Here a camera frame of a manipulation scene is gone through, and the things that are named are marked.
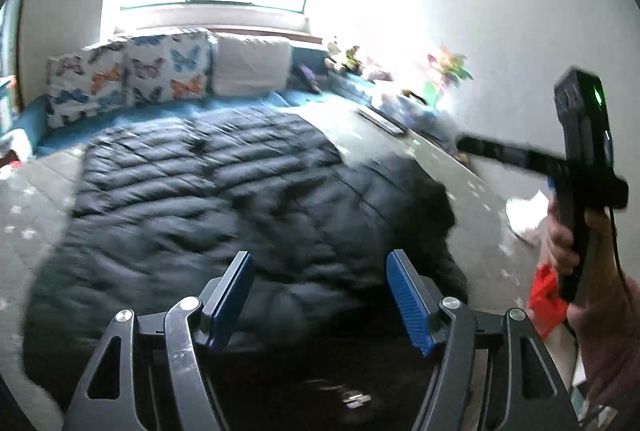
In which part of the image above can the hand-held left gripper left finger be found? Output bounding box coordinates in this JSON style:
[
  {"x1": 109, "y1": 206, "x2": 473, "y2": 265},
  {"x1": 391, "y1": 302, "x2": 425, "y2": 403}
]
[{"x1": 62, "y1": 251, "x2": 256, "y2": 431}]

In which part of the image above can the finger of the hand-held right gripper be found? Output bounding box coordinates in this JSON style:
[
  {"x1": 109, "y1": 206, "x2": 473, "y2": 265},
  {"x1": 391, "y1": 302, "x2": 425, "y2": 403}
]
[{"x1": 457, "y1": 133, "x2": 568, "y2": 178}]

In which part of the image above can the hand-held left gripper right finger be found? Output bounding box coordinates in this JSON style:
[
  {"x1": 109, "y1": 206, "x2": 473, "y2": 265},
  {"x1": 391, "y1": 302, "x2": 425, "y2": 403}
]
[{"x1": 386, "y1": 249, "x2": 581, "y2": 431}]

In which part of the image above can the black down jacket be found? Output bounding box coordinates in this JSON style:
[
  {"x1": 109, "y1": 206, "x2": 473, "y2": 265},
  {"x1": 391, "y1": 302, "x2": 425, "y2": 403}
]
[{"x1": 22, "y1": 106, "x2": 471, "y2": 431}]

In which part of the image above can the person's right forearm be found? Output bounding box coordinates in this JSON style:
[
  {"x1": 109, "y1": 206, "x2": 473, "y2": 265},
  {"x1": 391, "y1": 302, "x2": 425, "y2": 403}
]
[{"x1": 584, "y1": 341, "x2": 640, "y2": 419}]

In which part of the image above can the person's right hand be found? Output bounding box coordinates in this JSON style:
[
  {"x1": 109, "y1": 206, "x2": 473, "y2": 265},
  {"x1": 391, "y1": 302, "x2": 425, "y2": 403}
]
[{"x1": 542, "y1": 200, "x2": 640, "y2": 354}]

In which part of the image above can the white crumpled bag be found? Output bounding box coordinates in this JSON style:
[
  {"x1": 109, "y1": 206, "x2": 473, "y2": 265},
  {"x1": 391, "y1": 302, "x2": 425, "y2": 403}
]
[{"x1": 505, "y1": 190, "x2": 552, "y2": 243}]

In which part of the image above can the colourful pinwheel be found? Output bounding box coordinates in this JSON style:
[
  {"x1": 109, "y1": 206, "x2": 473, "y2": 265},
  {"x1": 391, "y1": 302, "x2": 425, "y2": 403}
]
[{"x1": 425, "y1": 45, "x2": 474, "y2": 110}]

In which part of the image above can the clear plastic bag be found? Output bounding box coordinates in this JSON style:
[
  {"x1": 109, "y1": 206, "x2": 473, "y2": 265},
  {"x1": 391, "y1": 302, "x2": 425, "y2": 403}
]
[{"x1": 372, "y1": 81, "x2": 442, "y2": 128}]

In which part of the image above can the remote control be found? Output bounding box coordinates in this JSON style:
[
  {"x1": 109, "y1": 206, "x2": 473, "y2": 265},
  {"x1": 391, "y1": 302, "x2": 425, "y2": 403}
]
[{"x1": 357, "y1": 105, "x2": 409, "y2": 138}]

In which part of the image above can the red plastic stool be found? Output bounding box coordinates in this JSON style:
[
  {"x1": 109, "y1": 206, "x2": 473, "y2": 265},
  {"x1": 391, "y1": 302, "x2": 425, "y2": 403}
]
[{"x1": 529, "y1": 263, "x2": 571, "y2": 340}]

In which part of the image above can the bear plush toy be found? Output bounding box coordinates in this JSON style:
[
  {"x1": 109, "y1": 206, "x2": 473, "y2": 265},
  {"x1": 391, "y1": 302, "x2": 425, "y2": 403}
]
[{"x1": 343, "y1": 45, "x2": 366, "y2": 74}]

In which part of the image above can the purple object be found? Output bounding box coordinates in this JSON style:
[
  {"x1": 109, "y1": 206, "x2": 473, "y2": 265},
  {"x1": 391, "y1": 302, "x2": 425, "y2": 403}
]
[{"x1": 299, "y1": 65, "x2": 324, "y2": 94}]

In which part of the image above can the white pillow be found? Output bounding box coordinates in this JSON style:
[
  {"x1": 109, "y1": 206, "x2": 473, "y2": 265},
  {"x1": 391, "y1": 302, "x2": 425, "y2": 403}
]
[{"x1": 212, "y1": 33, "x2": 294, "y2": 98}]

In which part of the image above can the butterfly print pillow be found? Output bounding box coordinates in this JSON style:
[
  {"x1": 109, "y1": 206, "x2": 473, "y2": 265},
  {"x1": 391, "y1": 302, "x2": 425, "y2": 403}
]
[
  {"x1": 124, "y1": 30, "x2": 219, "y2": 108},
  {"x1": 47, "y1": 42, "x2": 129, "y2": 130}
]

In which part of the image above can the black cable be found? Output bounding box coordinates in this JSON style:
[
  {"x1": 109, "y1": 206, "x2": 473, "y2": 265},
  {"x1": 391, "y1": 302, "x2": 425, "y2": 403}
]
[{"x1": 607, "y1": 208, "x2": 627, "y2": 294}]

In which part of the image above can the blue padded bed frame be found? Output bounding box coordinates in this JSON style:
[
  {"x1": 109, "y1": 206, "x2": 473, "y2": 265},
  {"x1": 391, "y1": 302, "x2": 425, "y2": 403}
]
[{"x1": 10, "y1": 41, "x2": 441, "y2": 158}]

